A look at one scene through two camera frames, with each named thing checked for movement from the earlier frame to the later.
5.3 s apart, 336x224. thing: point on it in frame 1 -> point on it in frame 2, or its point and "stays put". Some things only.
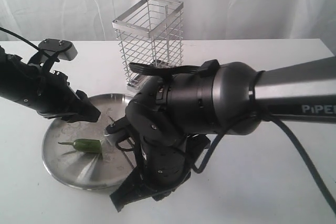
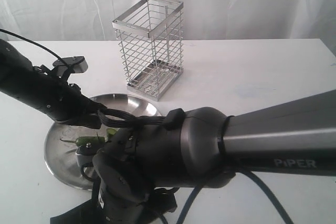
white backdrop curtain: x=82 y=6 stays put
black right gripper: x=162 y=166 -> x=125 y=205
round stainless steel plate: x=88 y=170 stays put
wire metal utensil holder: x=151 y=31 stays put
